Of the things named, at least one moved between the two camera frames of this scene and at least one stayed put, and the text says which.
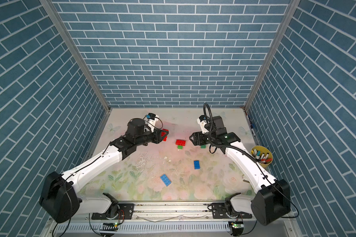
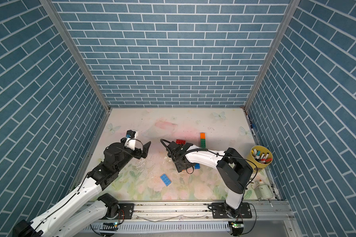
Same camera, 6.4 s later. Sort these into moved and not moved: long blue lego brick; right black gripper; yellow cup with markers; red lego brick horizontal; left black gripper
Moved: right black gripper; left black gripper
Not moved: long blue lego brick; red lego brick horizontal; yellow cup with markers
